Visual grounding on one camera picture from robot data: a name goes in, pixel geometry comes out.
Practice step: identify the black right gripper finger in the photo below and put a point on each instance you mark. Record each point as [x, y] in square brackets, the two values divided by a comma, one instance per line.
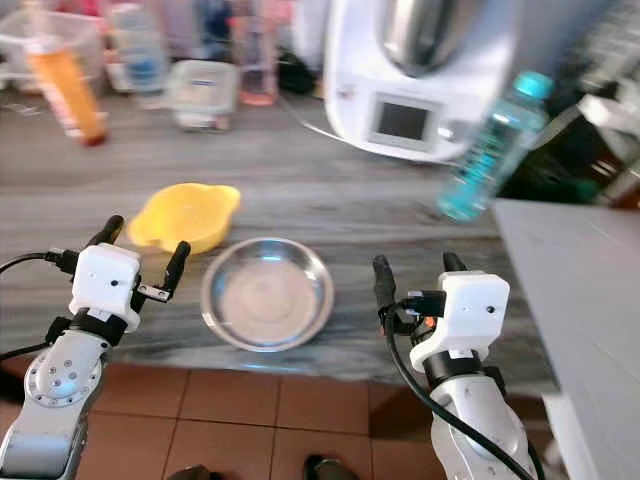
[454, 263]
[385, 290]

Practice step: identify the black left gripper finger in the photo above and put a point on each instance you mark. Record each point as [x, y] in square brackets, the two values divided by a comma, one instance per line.
[108, 232]
[177, 262]

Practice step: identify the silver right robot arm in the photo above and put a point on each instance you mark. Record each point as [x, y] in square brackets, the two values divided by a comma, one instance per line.
[485, 430]

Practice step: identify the yellow plastic bowl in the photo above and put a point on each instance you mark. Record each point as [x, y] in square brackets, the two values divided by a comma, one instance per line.
[185, 215]

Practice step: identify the stainless steel plate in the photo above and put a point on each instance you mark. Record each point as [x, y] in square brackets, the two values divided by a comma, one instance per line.
[268, 297]

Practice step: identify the turquoise plastic water bottle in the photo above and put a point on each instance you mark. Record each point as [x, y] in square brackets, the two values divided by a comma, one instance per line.
[500, 150]

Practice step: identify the white plastic table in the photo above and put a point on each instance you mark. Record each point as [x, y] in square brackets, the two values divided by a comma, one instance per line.
[575, 300]

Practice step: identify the orange sauce squeeze bottle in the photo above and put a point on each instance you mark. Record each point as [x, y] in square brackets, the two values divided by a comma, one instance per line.
[68, 95]

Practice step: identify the black bulky object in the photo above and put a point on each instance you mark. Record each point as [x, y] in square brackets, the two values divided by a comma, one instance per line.
[575, 160]

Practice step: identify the small clear lidded container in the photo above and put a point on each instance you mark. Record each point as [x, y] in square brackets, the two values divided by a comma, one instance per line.
[203, 93]

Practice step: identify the clear jar with blue label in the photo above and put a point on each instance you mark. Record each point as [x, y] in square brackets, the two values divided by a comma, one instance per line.
[138, 50]

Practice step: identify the black robot right foot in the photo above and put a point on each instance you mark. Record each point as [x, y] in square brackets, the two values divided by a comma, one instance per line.
[332, 470]

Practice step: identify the black robot foot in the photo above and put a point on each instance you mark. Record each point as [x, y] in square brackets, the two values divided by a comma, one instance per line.
[332, 470]
[189, 474]

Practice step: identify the large clear plastic box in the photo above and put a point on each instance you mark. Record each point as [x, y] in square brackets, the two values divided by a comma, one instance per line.
[20, 45]

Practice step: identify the black robot left foot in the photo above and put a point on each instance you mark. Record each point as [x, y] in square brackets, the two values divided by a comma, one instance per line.
[189, 474]

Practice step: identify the pink clear tumbler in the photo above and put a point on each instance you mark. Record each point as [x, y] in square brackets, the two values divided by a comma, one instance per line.
[255, 60]

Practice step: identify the white kitchen food processor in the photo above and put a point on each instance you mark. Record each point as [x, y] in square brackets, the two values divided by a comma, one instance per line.
[365, 60]

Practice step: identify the small black pouch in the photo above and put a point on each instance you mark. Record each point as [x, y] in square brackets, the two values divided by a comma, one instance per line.
[295, 73]

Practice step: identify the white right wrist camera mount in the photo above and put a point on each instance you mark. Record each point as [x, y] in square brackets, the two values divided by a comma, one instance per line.
[465, 310]

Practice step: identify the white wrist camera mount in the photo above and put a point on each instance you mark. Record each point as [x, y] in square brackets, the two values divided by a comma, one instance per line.
[105, 278]
[465, 310]

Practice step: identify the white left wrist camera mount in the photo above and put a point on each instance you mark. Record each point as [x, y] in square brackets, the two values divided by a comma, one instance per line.
[105, 278]

